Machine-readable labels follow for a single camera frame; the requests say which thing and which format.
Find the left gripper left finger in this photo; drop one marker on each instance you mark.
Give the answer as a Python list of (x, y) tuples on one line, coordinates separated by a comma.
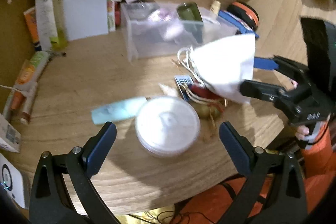
[(50, 201)]

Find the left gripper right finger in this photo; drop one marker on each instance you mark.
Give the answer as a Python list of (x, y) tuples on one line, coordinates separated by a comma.
[(286, 199)]

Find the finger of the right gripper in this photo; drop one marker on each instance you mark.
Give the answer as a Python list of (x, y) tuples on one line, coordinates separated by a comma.
[(270, 63), (275, 94)]

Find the white drawstring cloth pouch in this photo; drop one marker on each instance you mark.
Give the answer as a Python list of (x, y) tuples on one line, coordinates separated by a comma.
[(222, 65)]

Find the red velvet pouch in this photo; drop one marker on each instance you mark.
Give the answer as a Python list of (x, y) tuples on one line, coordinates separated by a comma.
[(203, 92)]

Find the dark green glass jar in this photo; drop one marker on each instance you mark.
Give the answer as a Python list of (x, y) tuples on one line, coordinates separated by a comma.
[(189, 11)]

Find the small tan packet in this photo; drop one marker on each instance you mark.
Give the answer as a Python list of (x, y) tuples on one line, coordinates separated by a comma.
[(169, 91)]

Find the light teal tube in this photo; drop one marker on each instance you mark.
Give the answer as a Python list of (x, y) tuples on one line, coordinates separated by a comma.
[(118, 111)]

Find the round white lidded container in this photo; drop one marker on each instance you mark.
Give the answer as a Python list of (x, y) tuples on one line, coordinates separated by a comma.
[(167, 126)]

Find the green gourd charm with cord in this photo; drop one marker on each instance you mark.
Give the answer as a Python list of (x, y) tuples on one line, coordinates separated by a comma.
[(208, 115)]

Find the right hand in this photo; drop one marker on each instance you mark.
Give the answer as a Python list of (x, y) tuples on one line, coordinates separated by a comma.
[(302, 133)]

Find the orange sleeve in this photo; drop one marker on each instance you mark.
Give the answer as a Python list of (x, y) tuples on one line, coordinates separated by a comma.
[(210, 205)]

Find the blue patchwork pencil case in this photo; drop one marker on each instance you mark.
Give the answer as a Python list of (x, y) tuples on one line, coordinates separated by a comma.
[(242, 27)]

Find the black orange zip case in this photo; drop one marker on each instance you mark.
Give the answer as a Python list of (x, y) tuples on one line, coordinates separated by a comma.
[(246, 13)]

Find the white carton box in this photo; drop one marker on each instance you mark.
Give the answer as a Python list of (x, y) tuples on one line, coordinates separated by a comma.
[(10, 138)]

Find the cream lotion bottle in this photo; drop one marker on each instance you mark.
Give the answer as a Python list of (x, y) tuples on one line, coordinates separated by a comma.
[(215, 7)]

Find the clear plastic storage bin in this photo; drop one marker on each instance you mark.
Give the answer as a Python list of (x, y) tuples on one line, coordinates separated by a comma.
[(155, 29)]

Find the orange green tube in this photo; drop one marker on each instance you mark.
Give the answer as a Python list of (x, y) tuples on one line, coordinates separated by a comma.
[(24, 91)]

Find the yellow green bottle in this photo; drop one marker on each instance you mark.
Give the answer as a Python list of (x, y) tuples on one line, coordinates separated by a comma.
[(49, 16)]

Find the white device with ring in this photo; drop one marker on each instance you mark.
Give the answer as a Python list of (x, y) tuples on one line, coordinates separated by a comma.
[(14, 183)]

